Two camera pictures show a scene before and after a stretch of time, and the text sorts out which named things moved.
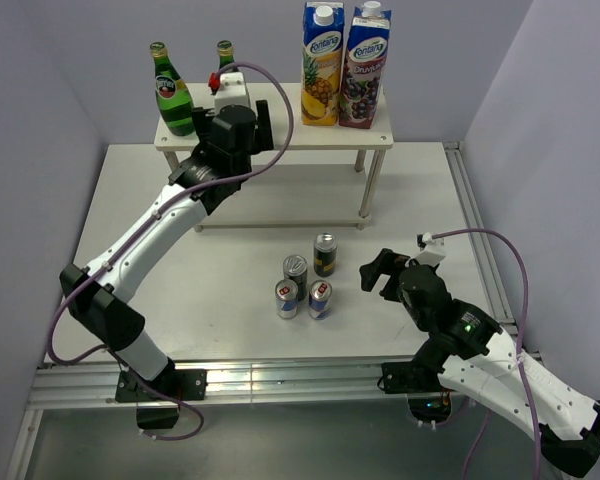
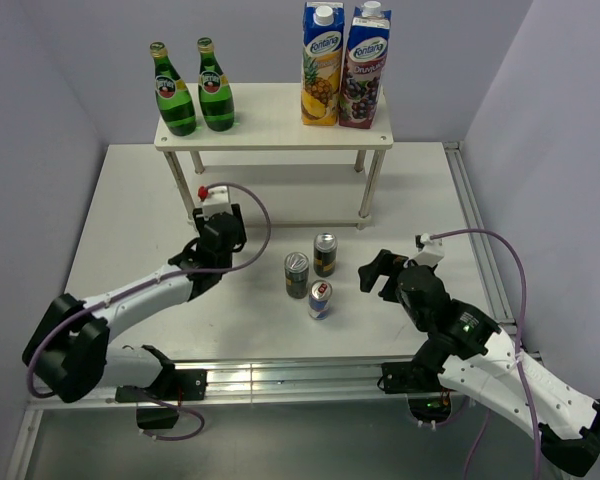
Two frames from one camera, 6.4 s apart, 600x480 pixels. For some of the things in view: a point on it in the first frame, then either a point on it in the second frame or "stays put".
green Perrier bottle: x=225 y=51 to x=216 y=98
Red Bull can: x=320 y=292 stays put
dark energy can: x=325 y=251 stays put
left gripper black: x=261 y=129 to x=240 y=234
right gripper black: x=386 y=262 stays put
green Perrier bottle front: x=174 y=95 stays put
